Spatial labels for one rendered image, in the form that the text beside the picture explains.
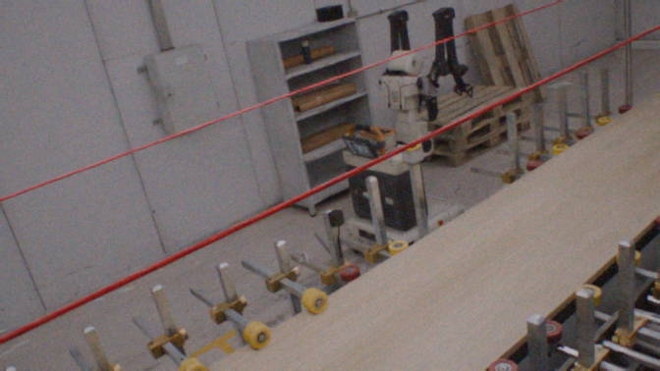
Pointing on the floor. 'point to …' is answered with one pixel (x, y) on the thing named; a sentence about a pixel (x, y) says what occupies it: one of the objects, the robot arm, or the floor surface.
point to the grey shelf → (278, 48)
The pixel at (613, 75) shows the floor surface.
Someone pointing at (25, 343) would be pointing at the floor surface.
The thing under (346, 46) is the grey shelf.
